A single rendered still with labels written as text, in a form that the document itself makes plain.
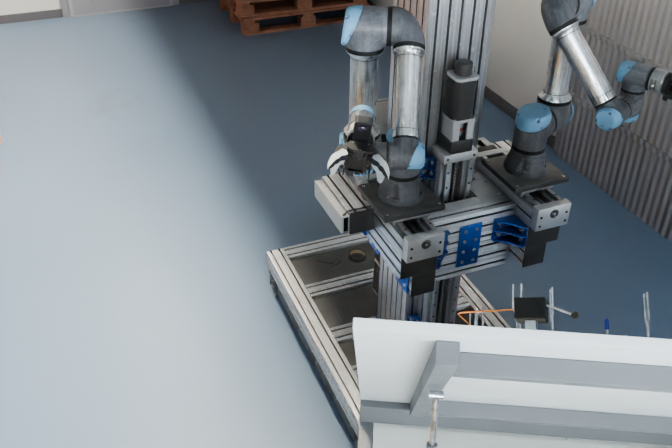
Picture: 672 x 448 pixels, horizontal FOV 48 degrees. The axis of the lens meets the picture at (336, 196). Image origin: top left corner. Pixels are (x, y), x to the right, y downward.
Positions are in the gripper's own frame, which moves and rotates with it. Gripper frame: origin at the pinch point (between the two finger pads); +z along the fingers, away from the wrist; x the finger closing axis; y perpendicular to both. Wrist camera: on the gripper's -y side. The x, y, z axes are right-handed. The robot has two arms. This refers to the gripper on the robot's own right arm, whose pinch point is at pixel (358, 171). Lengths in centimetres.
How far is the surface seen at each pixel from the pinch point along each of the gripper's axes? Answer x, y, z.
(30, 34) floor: 295, 201, -489
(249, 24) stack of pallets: 96, 163, -505
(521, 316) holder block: -31, -7, 54
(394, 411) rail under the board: -22, 70, 11
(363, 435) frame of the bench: -15, 77, 16
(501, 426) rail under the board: -53, 69, 12
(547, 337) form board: -31, -15, 68
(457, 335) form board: -17, -13, 68
